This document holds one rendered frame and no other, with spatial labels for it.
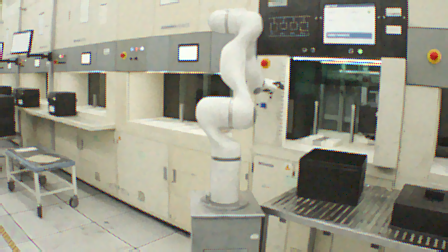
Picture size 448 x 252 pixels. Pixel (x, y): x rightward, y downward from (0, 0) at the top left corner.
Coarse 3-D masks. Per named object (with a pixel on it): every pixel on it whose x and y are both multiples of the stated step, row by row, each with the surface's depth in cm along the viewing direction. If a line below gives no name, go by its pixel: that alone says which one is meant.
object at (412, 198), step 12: (408, 192) 118; (420, 192) 117; (432, 192) 110; (444, 192) 107; (396, 204) 107; (408, 204) 105; (420, 204) 105; (432, 204) 104; (444, 204) 103; (396, 216) 108; (408, 216) 105; (420, 216) 102; (432, 216) 99; (444, 216) 96; (396, 228) 108; (408, 228) 105; (420, 228) 102; (432, 228) 99; (444, 228) 96
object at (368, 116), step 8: (376, 96) 212; (376, 104) 213; (360, 112) 212; (368, 112) 209; (376, 112) 205; (360, 120) 213; (368, 120) 209; (376, 120) 206; (360, 128) 213; (368, 128) 210; (376, 128) 206; (368, 136) 219
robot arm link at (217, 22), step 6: (216, 12) 136; (222, 12) 135; (210, 18) 136; (216, 18) 135; (222, 18) 134; (210, 24) 137; (216, 24) 135; (222, 24) 135; (216, 30) 138; (222, 30) 137; (234, 36) 158
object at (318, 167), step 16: (304, 160) 141; (320, 160) 164; (336, 160) 160; (352, 160) 156; (304, 176) 142; (320, 176) 138; (336, 176) 134; (352, 176) 131; (304, 192) 142; (320, 192) 139; (336, 192) 135; (352, 192) 131
